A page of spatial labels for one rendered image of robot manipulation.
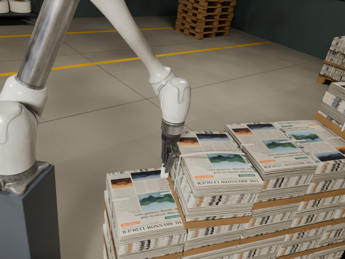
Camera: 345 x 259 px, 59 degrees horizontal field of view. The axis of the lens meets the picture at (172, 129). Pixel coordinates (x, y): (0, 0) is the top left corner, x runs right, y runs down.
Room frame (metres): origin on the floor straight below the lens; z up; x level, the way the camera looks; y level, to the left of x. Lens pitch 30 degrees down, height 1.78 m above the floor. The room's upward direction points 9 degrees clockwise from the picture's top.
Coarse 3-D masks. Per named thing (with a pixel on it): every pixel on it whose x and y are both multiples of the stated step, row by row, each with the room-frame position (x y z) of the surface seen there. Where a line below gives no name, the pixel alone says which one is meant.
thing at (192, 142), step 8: (184, 136) 1.18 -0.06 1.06; (192, 136) 1.19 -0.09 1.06; (200, 136) 1.20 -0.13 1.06; (208, 136) 1.21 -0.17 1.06; (216, 136) 1.23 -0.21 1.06; (224, 136) 1.24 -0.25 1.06; (176, 144) 1.12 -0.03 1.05; (184, 144) 1.11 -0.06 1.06; (192, 144) 1.13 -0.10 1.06; (200, 144) 1.14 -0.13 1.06; (208, 144) 1.15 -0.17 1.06; (216, 144) 1.16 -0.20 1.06; (224, 144) 1.17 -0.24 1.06; (232, 144) 1.18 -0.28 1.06; (176, 152) 1.10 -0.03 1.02; (176, 160) 1.08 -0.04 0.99; (176, 168) 1.07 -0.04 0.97
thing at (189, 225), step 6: (180, 210) 0.93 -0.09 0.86; (246, 216) 0.94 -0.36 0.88; (192, 222) 0.86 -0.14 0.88; (198, 222) 0.87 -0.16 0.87; (204, 222) 0.88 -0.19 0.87; (210, 222) 0.89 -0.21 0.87; (216, 222) 0.89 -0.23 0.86; (222, 222) 0.90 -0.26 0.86; (228, 222) 0.91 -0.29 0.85; (234, 222) 0.92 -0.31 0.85; (240, 222) 0.93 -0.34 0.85; (246, 222) 0.94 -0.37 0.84; (186, 228) 0.86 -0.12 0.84; (192, 228) 0.86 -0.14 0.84
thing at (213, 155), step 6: (222, 150) 1.12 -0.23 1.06; (228, 150) 1.13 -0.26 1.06; (234, 150) 1.14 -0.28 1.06; (240, 150) 1.15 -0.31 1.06; (186, 156) 1.04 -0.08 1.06; (192, 156) 1.04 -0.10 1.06; (198, 156) 1.05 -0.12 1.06; (204, 156) 1.06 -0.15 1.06; (210, 156) 1.06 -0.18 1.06; (216, 156) 1.07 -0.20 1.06; (222, 156) 1.08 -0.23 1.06; (228, 156) 1.08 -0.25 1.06; (234, 156) 1.09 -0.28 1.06; (240, 156) 1.10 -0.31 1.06; (180, 162) 1.04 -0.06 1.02; (180, 168) 1.02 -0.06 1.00; (180, 174) 1.01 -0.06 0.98; (174, 180) 1.05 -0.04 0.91; (174, 186) 1.05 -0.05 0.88
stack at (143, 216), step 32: (128, 192) 1.02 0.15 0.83; (160, 192) 1.05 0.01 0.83; (128, 224) 0.84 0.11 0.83; (160, 224) 0.87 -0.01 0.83; (256, 224) 1.05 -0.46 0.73; (288, 224) 1.13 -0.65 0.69; (128, 256) 0.80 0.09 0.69; (192, 256) 0.92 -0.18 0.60; (224, 256) 0.99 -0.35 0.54; (256, 256) 1.08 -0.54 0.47
